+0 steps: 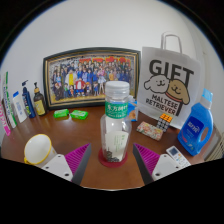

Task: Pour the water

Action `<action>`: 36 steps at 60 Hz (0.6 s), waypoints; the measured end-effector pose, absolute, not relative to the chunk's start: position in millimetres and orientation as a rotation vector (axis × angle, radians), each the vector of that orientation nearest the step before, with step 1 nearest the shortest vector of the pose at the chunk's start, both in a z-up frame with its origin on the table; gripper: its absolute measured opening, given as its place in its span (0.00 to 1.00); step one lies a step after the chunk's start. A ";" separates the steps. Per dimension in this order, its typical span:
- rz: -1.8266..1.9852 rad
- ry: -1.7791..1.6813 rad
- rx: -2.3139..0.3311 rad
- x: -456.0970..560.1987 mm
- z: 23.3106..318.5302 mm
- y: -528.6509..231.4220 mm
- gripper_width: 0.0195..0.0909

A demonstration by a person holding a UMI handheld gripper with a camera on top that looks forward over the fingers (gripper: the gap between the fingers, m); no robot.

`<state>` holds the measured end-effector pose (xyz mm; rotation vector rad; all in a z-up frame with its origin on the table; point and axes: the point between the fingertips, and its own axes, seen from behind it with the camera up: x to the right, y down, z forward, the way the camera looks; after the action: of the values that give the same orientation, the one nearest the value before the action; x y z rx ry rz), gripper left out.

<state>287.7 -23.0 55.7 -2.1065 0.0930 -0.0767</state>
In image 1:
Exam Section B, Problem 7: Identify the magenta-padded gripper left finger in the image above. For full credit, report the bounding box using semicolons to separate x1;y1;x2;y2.
40;143;92;186

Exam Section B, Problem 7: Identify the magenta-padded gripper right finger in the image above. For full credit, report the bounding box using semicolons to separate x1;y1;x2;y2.
131;143;184;186

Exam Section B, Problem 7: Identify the clear green-labelled drink bottle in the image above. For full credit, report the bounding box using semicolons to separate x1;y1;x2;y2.
99;80;133;164

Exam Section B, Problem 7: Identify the flat round red coaster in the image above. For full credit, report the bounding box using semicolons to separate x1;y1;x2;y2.
97;148;129;168

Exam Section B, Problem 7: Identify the small patterned box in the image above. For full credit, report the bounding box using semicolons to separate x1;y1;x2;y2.
136;120;164;142

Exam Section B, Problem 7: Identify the white remote control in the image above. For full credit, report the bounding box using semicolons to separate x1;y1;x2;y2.
165;145;192;169

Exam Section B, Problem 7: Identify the puzzle cube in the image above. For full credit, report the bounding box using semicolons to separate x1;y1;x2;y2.
156;113;174;133

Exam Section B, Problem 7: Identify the green soap pack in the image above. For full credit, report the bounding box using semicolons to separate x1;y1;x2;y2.
53;108;70;119
69;109;89;121

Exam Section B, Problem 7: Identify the blue tissue pack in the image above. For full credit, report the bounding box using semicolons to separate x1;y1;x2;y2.
127;95;139;123

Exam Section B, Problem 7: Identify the blue detergent bottle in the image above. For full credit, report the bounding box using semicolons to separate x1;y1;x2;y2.
177;88;215;157

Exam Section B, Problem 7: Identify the amber pump bottle yellow label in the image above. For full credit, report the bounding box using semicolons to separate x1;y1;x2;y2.
32;82;47;117

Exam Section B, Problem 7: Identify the dark blue pump bottle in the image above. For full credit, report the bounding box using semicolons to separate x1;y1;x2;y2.
21;79;37;119

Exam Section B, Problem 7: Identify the white bottle with blue cap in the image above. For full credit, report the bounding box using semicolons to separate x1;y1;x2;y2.
12;90;29;124

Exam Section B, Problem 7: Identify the white paper gift bag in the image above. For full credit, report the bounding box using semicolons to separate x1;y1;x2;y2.
137;31;202;130

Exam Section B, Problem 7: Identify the framed group photo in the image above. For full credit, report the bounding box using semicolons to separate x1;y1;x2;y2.
42;47;142;111

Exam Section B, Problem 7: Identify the white mug with yellow handle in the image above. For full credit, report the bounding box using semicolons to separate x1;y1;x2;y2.
23;133;58;168

